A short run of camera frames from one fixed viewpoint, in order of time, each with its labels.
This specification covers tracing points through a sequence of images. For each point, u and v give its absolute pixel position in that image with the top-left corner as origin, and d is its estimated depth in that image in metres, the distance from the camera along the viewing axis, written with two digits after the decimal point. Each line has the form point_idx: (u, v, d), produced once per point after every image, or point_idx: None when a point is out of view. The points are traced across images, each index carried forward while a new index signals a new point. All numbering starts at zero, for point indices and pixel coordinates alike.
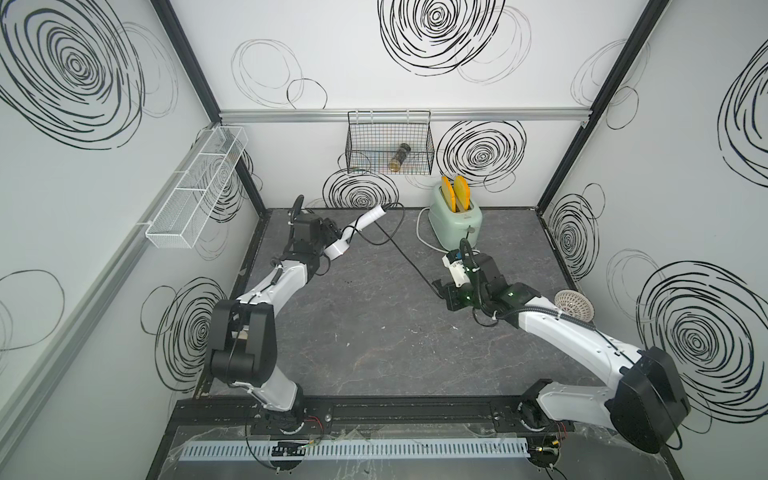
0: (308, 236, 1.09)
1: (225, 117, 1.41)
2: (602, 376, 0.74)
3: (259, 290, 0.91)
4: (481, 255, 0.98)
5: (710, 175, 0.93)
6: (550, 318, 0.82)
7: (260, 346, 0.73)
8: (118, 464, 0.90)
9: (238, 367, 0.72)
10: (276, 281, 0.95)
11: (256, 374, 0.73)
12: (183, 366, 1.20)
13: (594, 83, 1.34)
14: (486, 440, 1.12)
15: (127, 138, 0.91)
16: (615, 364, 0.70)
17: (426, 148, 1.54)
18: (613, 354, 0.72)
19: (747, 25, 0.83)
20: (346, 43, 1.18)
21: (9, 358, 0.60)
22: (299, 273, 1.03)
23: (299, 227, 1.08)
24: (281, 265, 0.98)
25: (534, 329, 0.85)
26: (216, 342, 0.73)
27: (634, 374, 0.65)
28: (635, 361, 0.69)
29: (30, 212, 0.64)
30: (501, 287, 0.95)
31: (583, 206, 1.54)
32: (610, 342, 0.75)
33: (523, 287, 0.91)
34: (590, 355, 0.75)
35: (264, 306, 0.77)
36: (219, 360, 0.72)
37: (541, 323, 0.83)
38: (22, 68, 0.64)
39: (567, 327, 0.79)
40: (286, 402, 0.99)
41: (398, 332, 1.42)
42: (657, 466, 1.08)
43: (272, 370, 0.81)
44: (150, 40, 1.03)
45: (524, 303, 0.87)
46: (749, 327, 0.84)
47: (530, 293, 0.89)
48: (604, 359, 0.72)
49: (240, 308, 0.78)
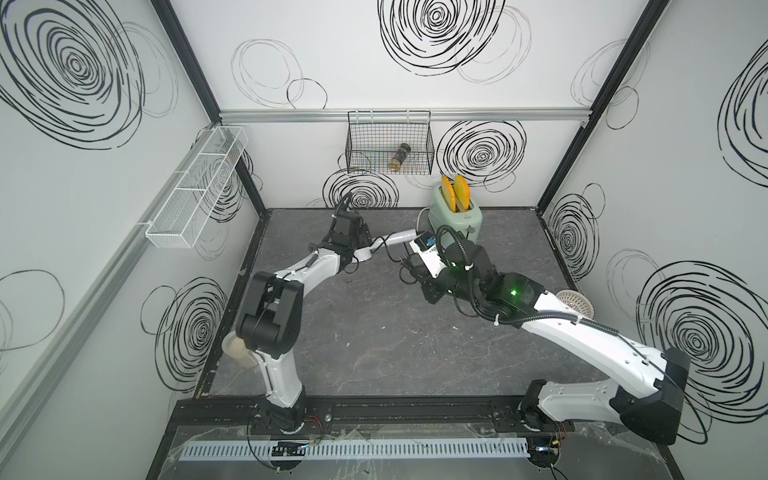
0: (348, 232, 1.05)
1: (225, 117, 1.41)
2: (625, 386, 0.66)
3: (294, 268, 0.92)
4: (469, 245, 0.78)
5: (710, 176, 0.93)
6: (567, 324, 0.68)
7: (287, 319, 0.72)
8: (118, 464, 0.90)
9: (264, 335, 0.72)
10: (311, 264, 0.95)
11: (279, 345, 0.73)
12: (182, 366, 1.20)
13: (594, 83, 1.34)
14: (486, 440, 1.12)
15: (127, 138, 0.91)
16: (648, 377, 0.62)
17: (426, 148, 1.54)
18: (642, 364, 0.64)
19: (747, 25, 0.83)
20: (346, 42, 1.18)
21: (10, 358, 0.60)
22: (332, 262, 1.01)
23: (342, 220, 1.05)
24: (316, 251, 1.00)
25: (543, 334, 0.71)
26: (249, 307, 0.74)
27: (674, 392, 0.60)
28: (664, 369, 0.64)
29: (30, 212, 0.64)
30: (492, 281, 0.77)
31: (583, 206, 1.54)
32: (633, 348, 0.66)
33: (525, 280, 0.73)
34: (615, 367, 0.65)
35: (297, 283, 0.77)
36: (248, 325, 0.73)
37: (557, 330, 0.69)
38: (22, 68, 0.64)
39: (590, 335, 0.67)
40: (291, 396, 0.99)
41: (399, 332, 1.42)
42: (657, 466, 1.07)
43: (293, 347, 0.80)
44: (150, 40, 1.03)
45: (532, 304, 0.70)
46: (748, 327, 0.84)
47: (536, 290, 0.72)
48: (635, 370, 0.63)
49: (276, 281, 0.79)
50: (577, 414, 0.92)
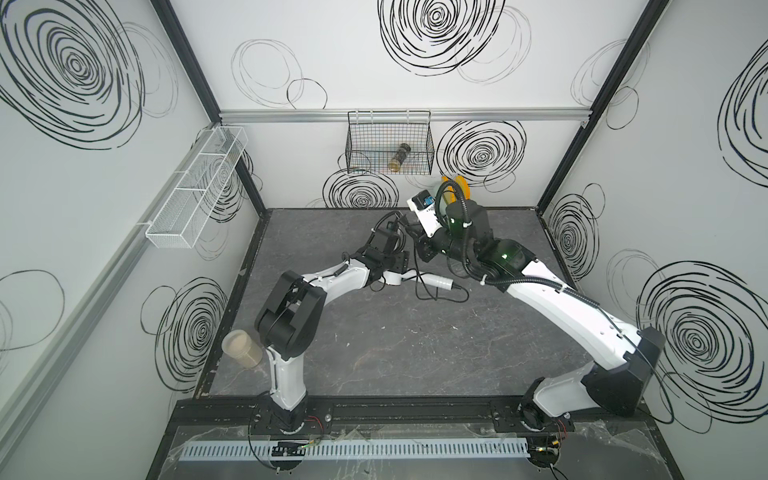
0: (383, 248, 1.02)
1: (225, 117, 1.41)
2: (597, 356, 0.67)
3: (320, 275, 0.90)
4: (471, 205, 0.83)
5: (710, 176, 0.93)
6: (550, 290, 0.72)
7: (303, 324, 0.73)
8: (118, 463, 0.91)
9: (277, 334, 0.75)
10: (339, 273, 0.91)
11: (291, 347, 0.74)
12: (182, 366, 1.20)
13: (594, 83, 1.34)
14: (486, 441, 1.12)
15: (127, 138, 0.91)
16: (616, 350, 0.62)
17: (426, 148, 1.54)
18: (614, 336, 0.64)
19: (747, 25, 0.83)
20: (346, 42, 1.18)
21: (9, 358, 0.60)
22: (359, 276, 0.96)
23: (381, 235, 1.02)
24: (347, 260, 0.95)
25: (529, 301, 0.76)
26: (272, 303, 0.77)
27: (639, 365, 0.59)
28: (636, 345, 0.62)
29: (30, 212, 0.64)
30: (488, 242, 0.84)
31: (583, 206, 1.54)
32: (612, 322, 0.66)
33: (517, 246, 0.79)
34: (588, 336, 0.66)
35: (321, 290, 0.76)
36: (266, 321, 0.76)
37: (538, 295, 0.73)
38: (22, 69, 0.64)
39: (569, 303, 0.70)
40: (295, 396, 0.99)
41: (399, 332, 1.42)
42: (657, 466, 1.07)
43: (304, 351, 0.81)
44: (150, 40, 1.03)
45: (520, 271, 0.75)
46: (749, 327, 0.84)
47: (527, 258, 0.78)
48: (605, 341, 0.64)
49: (303, 283, 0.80)
50: (567, 402, 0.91)
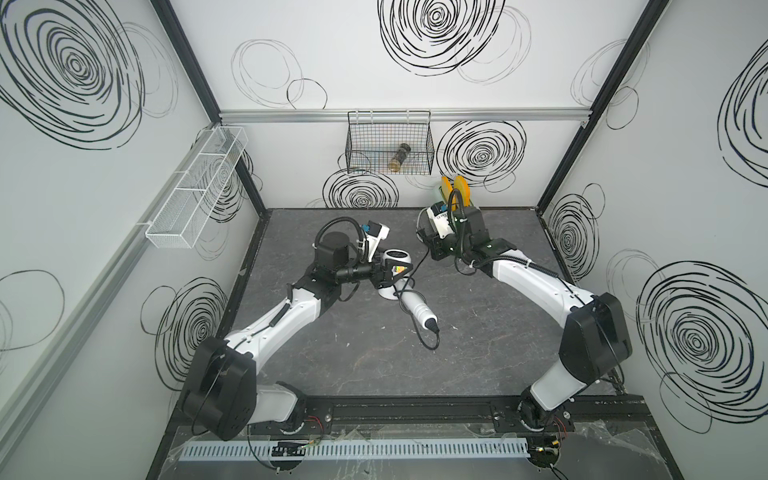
0: (330, 262, 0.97)
1: (225, 117, 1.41)
2: (556, 316, 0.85)
3: (252, 332, 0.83)
4: (469, 208, 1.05)
5: (710, 176, 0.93)
6: (520, 267, 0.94)
7: (232, 400, 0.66)
8: (118, 465, 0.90)
9: (206, 414, 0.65)
10: (277, 322, 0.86)
11: (223, 425, 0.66)
12: (182, 366, 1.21)
13: (594, 83, 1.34)
14: (486, 441, 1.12)
15: (127, 139, 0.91)
16: (567, 304, 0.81)
17: (426, 148, 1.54)
18: (568, 296, 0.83)
19: (747, 25, 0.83)
20: (346, 43, 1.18)
21: (9, 358, 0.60)
22: (303, 314, 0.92)
23: (322, 251, 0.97)
24: (288, 300, 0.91)
25: (506, 279, 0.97)
26: (194, 382, 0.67)
27: (581, 313, 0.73)
28: (586, 300, 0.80)
29: (30, 212, 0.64)
30: (482, 239, 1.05)
31: (583, 206, 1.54)
32: (567, 286, 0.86)
33: (502, 241, 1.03)
34: (547, 297, 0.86)
35: (248, 360, 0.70)
36: (191, 400, 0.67)
37: (511, 271, 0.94)
38: (22, 68, 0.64)
39: (534, 273, 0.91)
40: (282, 415, 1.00)
41: (399, 332, 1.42)
42: (657, 467, 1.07)
43: (242, 423, 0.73)
44: (150, 40, 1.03)
45: (499, 254, 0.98)
46: (749, 327, 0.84)
47: (507, 246, 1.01)
48: (559, 300, 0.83)
49: (228, 349, 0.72)
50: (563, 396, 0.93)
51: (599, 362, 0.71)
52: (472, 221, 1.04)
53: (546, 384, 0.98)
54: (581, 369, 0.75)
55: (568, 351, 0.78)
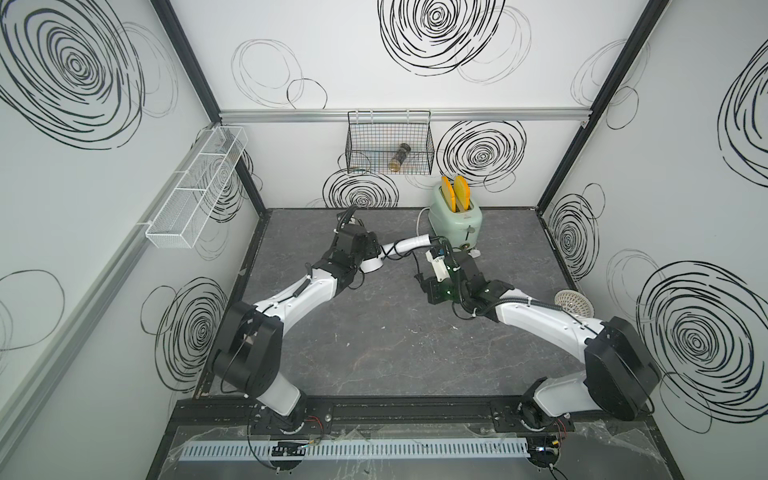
0: (349, 249, 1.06)
1: (225, 117, 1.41)
2: (574, 351, 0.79)
3: (277, 299, 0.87)
4: (460, 255, 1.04)
5: (710, 176, 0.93)
6: (523, 306, 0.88)
7: (259, 361, 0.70)
8: (117, 466, 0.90)
9: (235, 375, 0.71)
10: (300, 294, 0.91)
11: (249, 385, 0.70)
12: (182, 366, 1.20)
13: (594, 83, 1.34)
14: (486, 440, 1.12)
15: (127, 139, 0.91)
16: (580, 338, 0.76)
17: (426, 148, 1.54)
18: (578, 328, 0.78)
19: (747, 25, 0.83)
20: (345, 43, 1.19)
21: (9, 358, 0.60)
22: (324, 288, 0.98)
23: (344, 237, 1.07)
24: (309, 277, 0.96)
25: (513, 321, 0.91)
26: (224, 342, 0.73)
27: (599, 346, 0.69)
28: (597, 332, 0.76)
29: (30, 212, 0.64)
30: (480, 283, 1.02)
31: (583, 205, 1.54)
32: (575, 318, 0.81)
33: (499, 283, 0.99)
34: (559, 333, 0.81)
35: (277, 322, 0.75)
36: (221, 361, 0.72)
37: (515, 311, 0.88)
38: (22, 68, 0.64)
39: (539, 311, 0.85)
40: (285, 410, 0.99)
41: (399, 332, 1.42)
42: (657, 467, 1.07)
43: (265, 389, 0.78)
44: (150, 40, 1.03)
45: (499, 296, 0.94)
46: (749, 327, 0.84)
47: (504, 287, 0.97)
48: (571, 335, 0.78)
49: (256, 314, 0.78)
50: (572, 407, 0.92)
51: (631, 393, 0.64)
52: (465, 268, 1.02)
53: (553, 392, 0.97)
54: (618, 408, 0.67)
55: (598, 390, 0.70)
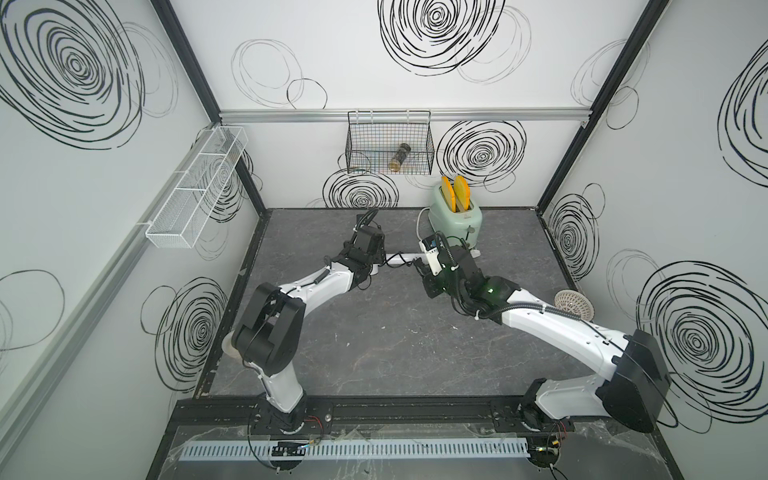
0: (366, 247, 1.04)
1: (225, 117, 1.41)
2: (595, 367, 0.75)
3: (299, 284, 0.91)
4: (457, 251, 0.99)
5: (710, 176, 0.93)
6: (534, 312, 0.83)
7: (281, 340, 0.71)
8: (117, 467, 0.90)
9: (256, 351, 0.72)
10: (319, 281, 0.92)
11: (270, 362, 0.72)
12: (182, 366, 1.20)
13: (594, 83, 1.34)
14: (486, 440, 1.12)
15: (127, 139, 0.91)
16: (607, 355, 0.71)
17: (426, 148, 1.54)
18: (603, 344, 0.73)
19: (747, 25, 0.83)
20: (346, 43, 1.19)
21: (9, 358, 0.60)
22: (341, 280, 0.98)
23: (362, 235, 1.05)
24: (329, 267, 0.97)
25: (517, 326, 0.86)
26: (248, 318, 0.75)
27: (629, 365, 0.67)
28: (625, 349, 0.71)
29: (31, 212, 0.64)
30: (479, 282, 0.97)
31: (583, 206, 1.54)
32: (597, 331, 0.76)
33: (501, 281, 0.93)
34: (580, 347, 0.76)
35: (300, 302, 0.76)
36: (244, 337, 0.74)
37: (524, 318, 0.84)
38: (22, 68, 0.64)
39: (554, 320, 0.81)
40: (286, 406, 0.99)
41: (399, 332, 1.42)
42: (656, 466, 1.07)
43: (284, 369, 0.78)
44: (150, 40, 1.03)
45: (506, 300, 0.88)
46: (749, 327, 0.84)
47: (510, 288, 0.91)
48: (596, 350, 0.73)
49: (280, 294, 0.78)
50: (574, 410, 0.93)
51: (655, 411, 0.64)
52: (464, 265, 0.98)
53: (554, 396, 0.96)
54: (634, 421, 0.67)
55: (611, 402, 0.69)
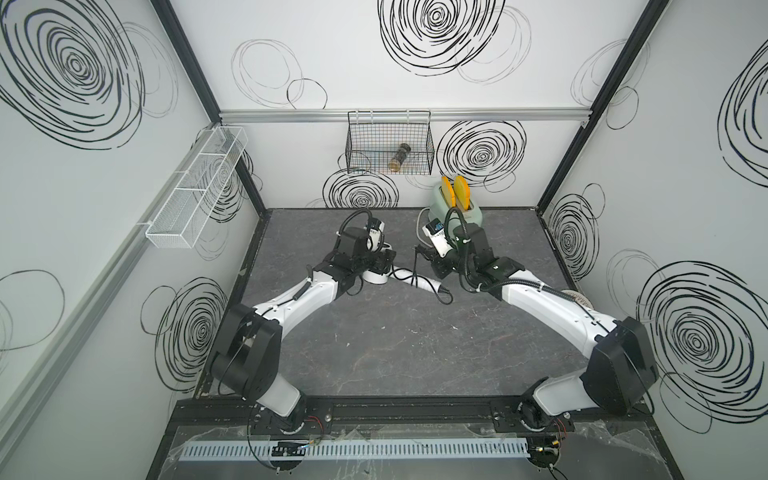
0: (351, 253, 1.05)
1: (225, 117, 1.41)
2: (579, 344, 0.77)
3: (276, 303, 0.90)
4: (472, 227, 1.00)
5: (711, 176, 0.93)
6: (532, 290, 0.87)
7: (258, 364, 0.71)
8: (117, 466, 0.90)
9: (234, 377, 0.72)
10: (298, 297, 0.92)
11: (247, 389, 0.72)
12: (182, 366, 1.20)
13: (594, 83, 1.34)
14: (486, 440, 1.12)
15: (127, 139, 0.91)
16: (590, 334, 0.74)
17: (426, 148, 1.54)
18: (590, 323, 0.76)
19: (748, 25, 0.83)
20: (346, 44, 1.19)
21: (10, 358, 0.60)
22: (323, 292, 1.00)
23: (347, 239, 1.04)
24: (309, 280, 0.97)
25: (516, 303, 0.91)
26: (223, 344, 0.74)
27: (608, 343, 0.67)
28: (610, 329, 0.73)
29: (31, 212, 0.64)
30: (487, 259, 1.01)
31: (583, 206, 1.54)
32: (588, 312, 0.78)
33: (510, 261, 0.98)
34: (568, 325, 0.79)
35: (275, 325, 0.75)
36: (218, 364, 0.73)
37: (522, 294, 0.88)
38: (22, 68, 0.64)
39: (549, 298, 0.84)
40: (285, 410, 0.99)
41: (399, 332, 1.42)
42: (657, 467, 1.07)
43: (263, 394, 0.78)
44: (150, 40, 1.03)
45: (508, 276, 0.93)
46: (749, 327, 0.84)
47: (515, 266, 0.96)
48: (581, 328, 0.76)
49: (255, 318, 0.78)
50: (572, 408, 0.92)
51: (629, 393, 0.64)
52: (474, 240, 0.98)
53: (553, 392, 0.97)
54: (610, 405, 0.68)
55: (593, 383, 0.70)
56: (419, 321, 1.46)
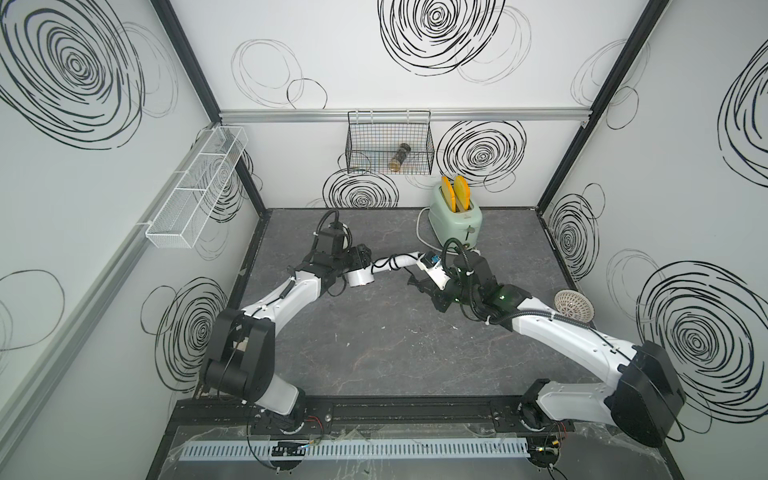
0: (329, 250, 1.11)
1: (225, 117, 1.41)
2: (600, 374, 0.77)
3: (265, 303, 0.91)
4: (473, 256, 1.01)
5: (711, 176, 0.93)
6: (543, 319, 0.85)
7: (254, 367, 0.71)
8: (118, 468, 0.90)
9: (230, 381, 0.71)
10: (286, 294, 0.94)
11: (248, 389, 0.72)
12: (182, 366, 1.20)
13: (594, 83, 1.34)
14: (486, 440, 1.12)
15: (127, 138, 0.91)
16: (613, 363, 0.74)
17: (426, 148, 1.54)
18: (609, 352, 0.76)
19: (748, 25, 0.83)
20: (346, 43, 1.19)
21: (9, 358, 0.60)
22: (311, 288, 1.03)
23: (324, 237, 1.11)
24: (293, 278, 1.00)
25: (527, 332, 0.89)
26: (216, 350, 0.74)
27: (634, 374, 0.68)
28: (631, 357, 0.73)
29: (31, 211, 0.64)
30: (492, 288, 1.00)
31: (583, 206, 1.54)
32: (606, 340, 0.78)
33: (513, 288, 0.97)
34: (585, 354, 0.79)
35: (268, 322, 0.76)
36: (213, 371, 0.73)
37: (533, 324, 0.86)
38: (22, 68, 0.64)
39: (562, 327, 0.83)
40: (286, 409, 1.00)
41: (399, 332, 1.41)
42: (656, 466, 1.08)
43: (262, 394, 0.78)
44: (150, 40, 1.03)
45: (517, 306, 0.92)
46: (749, 327, 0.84)
47: (522, 295, 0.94)
48: (601, 358, 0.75)
49: (244, 319, 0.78)
50: (570, 411, 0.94)
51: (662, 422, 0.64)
52: (478, 270, 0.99)
53: (558, 398, 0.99)
54: (643, 434, 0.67)
55: (622, 414, 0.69)
56: (418, 321, 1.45)
